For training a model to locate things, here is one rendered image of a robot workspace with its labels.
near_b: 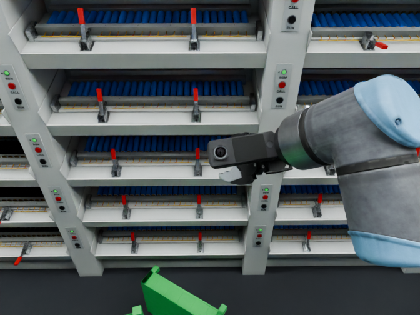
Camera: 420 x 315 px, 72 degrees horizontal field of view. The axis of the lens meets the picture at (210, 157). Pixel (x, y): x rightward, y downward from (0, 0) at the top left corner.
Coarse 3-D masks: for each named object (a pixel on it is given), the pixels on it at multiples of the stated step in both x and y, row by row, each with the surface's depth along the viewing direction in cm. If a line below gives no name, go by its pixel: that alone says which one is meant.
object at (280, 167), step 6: (276, 132) 46; (276, 138) 45; (276, 144) 45; (276, 150) 45; (282, 156) 45; (258, 162) 50; (264, 162) 50; (270, 162) 51; (276, 162) 52; (282, 162) 53; (288, 162) 45; (246, 168) 53; (252, 168) 51; (258, 168) 50; (264, 168) 50; (270, 168) 51; (276, 168) 52; (282, 168) 52; (288, 168) 53; (246, 174) 53; (258, 174) 51
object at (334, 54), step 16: (320, 0) 80; (336, 0) 80; (352, 0) 80; (368, 0) 80; (384, 0) 80; (400, 0) 80; (416, 0) 80; (320, 48) 72; (336, 48) 72; (352, 48) 72; (400, 48) 72; (416, 48) 72; (304, 64) 74; (320, 64) 74; (336, 64) 74; (352, 64) 74; (368, 64) 74; (384, 64) 74; (400, 64) 74; (416, 64) 74
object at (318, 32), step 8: (312, 32) 73; (320, 32) 73; (328, 32) 73; (336, 32) 73; (344, 32) 73; (352, 32) 73; (360, 32) 73; (376, 32) 73; (384, 32) 73; (392, 32) 73; (400, 32) 73; (408, 32) 73; (416, 32) 73; (320, 40) 73; (328, 40) 73; (336, 40) 73; (344, 40) 73; (352, 40) 73; (376, 40) 73; (384, 40) 73; (392, 40) 73; (400, 40) 73; (408, 40) 73; (416, 40) 73
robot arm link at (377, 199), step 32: (384, 160) 32; (416, 160) 32; (352, 192) 34; (384, 192) 31; (416, 192) 31; (352, 224) 35; (384, 224) 31; (416, 224) 31; (384, 256) 31; (416, 256) 30
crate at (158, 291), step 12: (156, 276) 103; (144, 288) 102; (156, 288) 99; (168, 288) 99; (180, 288) 99; (156, 300) 102; (168, 300) 96; (180, 300) 96; (192, 300) 96; (156, 312) 108; (168, 312) 102; (180, 312) 96; (192, 312) 92; (204, 312) 92; (216, 312) 92
